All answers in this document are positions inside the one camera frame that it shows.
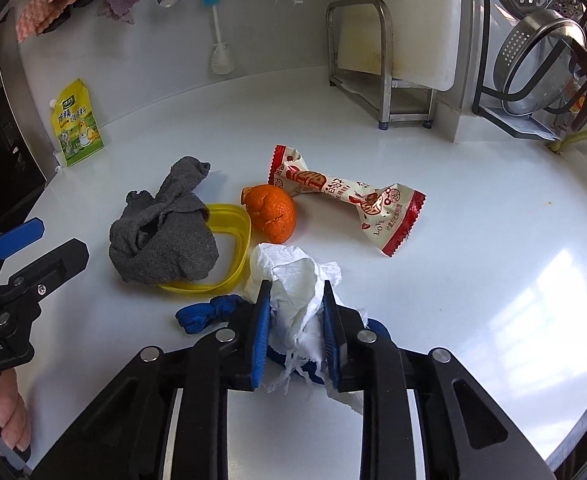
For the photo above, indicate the dark grey sock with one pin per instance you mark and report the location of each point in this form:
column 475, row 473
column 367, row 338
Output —
column 168, row 245

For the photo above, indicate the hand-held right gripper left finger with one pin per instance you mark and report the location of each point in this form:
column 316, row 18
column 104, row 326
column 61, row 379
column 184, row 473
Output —
column 259, row 335

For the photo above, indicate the red and white snack wrapper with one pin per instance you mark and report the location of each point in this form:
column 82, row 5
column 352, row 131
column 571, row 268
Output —
column 313, row 180

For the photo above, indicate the blue and white bottle brush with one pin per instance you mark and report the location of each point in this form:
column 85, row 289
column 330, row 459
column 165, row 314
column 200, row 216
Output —
column 221, row 62

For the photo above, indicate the white tissue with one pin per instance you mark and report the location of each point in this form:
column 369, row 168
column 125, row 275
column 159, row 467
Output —
column 293, row 280

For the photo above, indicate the yellow seasoning pouch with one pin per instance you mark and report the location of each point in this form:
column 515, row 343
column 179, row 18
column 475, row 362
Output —
column 76, row 130

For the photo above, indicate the orange mandarin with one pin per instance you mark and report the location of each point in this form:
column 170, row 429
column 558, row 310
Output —
column 273, row 215

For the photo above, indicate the white cutting board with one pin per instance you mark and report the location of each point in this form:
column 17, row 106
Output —
column 403, row 20

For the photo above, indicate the steel cutting board rack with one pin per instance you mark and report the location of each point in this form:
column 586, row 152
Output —
column 403, row 105

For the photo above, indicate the person's left hand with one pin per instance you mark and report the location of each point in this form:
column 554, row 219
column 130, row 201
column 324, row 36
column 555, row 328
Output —
column 8, row 410

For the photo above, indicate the pink wavy cloth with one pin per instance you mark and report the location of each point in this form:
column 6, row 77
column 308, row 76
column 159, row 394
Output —
column 53, row 0

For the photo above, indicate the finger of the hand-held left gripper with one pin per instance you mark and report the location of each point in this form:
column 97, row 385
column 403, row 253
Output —
column 58, row 265
column 18, row 237

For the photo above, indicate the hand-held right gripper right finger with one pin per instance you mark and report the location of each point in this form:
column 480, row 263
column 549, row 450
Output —
column 331, row 340

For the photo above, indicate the perforated steel pan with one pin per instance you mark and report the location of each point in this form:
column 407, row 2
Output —
column 538, row 60

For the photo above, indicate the black kitchen appliance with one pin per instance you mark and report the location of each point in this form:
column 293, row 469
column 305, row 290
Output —
column 3, row 125

